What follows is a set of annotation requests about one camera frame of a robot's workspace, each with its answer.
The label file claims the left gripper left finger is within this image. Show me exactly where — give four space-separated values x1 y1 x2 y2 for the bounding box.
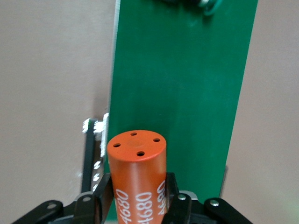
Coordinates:
11 172 115 224

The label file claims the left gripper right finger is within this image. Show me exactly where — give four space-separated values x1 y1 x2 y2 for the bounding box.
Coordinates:
162 172 253 224

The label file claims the orange 4680 cylinder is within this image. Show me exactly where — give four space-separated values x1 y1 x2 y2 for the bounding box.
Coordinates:
107 130 168 224

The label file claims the green mushroom push button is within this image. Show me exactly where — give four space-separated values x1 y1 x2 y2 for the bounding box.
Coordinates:
158 0 222 16

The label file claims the green conveyor belt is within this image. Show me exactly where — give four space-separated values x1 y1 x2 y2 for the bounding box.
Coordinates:
80 0 259 222

